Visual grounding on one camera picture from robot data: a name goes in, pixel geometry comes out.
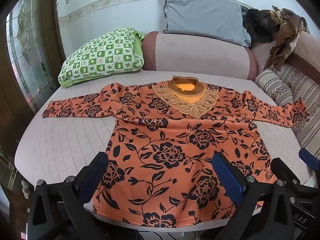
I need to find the grey pillow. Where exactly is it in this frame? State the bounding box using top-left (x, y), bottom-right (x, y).
top-left (161, 0), bottom-right (252, 47)

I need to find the stained glass door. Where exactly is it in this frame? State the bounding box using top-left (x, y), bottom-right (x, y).
top-left (5, 0), bottom-right (63, 117)

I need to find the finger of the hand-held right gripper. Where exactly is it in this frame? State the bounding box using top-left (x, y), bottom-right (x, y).
top-left (271, 157), bottom-right (309, 198)
top-left (299, 148), bottom-right (320, 178)

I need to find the striped floral cushion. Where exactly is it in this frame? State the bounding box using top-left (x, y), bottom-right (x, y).
top-left (254, 68), bottom-right (294, 107)

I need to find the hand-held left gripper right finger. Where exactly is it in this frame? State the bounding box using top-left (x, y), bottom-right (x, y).
top-left (211, 151), bottom-right (294, 240)

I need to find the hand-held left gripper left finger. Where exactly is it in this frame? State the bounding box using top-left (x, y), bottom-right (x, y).
top-left (27, 151), bottom-right (109, 240)

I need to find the pink bolster cushion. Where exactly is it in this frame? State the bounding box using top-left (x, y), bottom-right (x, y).
top-left (141, 31), bottom-right (258, 81)

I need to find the green checkered pillow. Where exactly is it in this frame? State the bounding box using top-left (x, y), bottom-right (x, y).
top-left (58, 27), bottom-right (145, 89)

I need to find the dark furry cloth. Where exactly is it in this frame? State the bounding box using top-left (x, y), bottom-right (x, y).
top-left (242, 8), bottom-right (279, 44)

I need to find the striped floral sofa cover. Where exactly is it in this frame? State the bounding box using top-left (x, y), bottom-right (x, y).
top-left (274, 64), bottom-right (320, 180)

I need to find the orange floral shirt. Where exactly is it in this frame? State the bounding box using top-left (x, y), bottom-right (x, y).
top-left (41, 76), bottom-right (310, 228)

